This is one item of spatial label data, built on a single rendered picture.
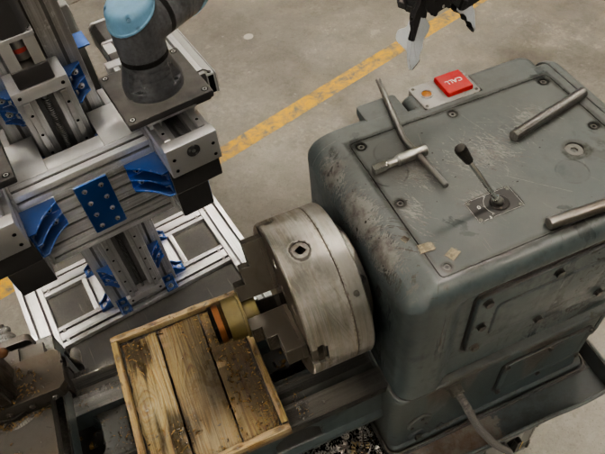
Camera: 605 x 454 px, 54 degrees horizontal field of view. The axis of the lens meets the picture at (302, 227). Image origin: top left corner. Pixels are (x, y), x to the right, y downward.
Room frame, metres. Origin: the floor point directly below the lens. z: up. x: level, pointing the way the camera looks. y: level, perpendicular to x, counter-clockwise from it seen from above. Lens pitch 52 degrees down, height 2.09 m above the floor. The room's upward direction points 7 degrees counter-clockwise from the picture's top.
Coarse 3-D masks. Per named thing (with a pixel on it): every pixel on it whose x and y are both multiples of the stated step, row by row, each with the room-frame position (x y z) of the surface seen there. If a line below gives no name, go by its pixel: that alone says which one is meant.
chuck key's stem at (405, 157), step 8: (424, 144) 0.80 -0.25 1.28; (408, 152) 0.79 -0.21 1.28; (416, 152) 0.79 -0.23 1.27; (424, 152) 0.79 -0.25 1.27; (384, 160) 0.78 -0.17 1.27; (392, 160) 0.78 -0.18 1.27; (400, 160) 0.77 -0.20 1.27; (408, 160) 0.78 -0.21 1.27; (376, 168) 0.76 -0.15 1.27; (384, 168) 0.76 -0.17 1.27
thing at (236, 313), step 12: (228, 300) 0.61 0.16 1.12; (252, 300) 0.61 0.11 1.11; (216, 312) 0.59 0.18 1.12; (228, 312) 0.58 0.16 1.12; (240, 312) 0.58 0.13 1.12; (252, 312) 0.59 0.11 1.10; (216, 324) 0.57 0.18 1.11; (228, 324) 0.57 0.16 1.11; (240, 324) 0.56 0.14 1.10; (216, 336) 0.55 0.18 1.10; (228, 336) 0.55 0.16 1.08; (240, 336) 0.55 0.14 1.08
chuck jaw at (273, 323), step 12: (276, 312) 0.58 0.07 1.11; (288, 312) 0.58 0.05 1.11; (252, 324) 0.56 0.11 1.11; (264, 324) 0.56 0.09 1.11; (276, 324) 0.55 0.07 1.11; (288, 324) 0.55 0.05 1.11; (264, 336) 0.55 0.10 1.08; (276, 336) 0.53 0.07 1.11; (288, 336) 0.52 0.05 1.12; (300, 336) 0.52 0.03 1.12; (276, 348) 0.52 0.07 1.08; (288, 348) 0.50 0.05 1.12; (300, 348) 0.50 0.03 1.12; (324, 348) 0.49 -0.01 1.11; (288, 360) 0.48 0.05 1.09; (312, 360) 0.48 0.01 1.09
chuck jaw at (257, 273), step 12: (240, 240) 0.71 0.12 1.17; (252, 240) 0.69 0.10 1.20; (252, 252) 0.67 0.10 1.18; (264, 252) 0.67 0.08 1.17; (240, 264) 0.67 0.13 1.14; (252, 264) 0.66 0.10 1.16; (264, 264) 0.66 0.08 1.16; (240, 276) 0.66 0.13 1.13; (252, 276) 0.64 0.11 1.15; (264, 276) 0.64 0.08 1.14; (240, 288) 0.62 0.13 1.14; (252, 288) 0.62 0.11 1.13; (264, 288) 0.63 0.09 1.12; (240, 300) 0.61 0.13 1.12
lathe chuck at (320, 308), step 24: (288, 216) 0.72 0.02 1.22; (264, 240) 0.68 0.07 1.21; (288, 240) 0.65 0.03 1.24; (312, 240) 0.64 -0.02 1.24; (288, 264) 0.60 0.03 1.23; (312, 264) 0.59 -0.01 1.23; (288, 288) 0.56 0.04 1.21; (312, 288) 0.56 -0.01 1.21; (336, 288) 0.56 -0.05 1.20; (312, 312) 0.52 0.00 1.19; (336, 312) 0.53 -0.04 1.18; (312, 336) 0.50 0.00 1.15; (336, 336) 0.50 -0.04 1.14; (336, 360) 0.49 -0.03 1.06
